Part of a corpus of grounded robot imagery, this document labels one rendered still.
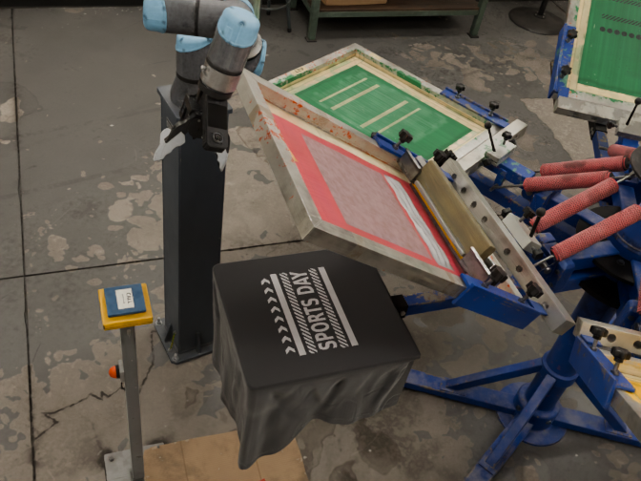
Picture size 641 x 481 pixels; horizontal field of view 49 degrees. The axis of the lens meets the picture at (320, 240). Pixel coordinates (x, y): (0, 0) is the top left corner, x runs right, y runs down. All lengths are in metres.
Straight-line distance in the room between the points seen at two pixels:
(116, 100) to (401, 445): 2.69
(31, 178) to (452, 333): 2.27
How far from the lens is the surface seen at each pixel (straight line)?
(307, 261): 2.11
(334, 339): 1.93
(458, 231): 1.85
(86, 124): 4.28
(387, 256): 1.45
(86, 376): 3.01
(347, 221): 1.53
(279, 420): 1.99
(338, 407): 2.04
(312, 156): 1.69
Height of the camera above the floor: 2.44
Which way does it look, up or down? 43 degrees down
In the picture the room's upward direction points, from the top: 11 degrees clockwise
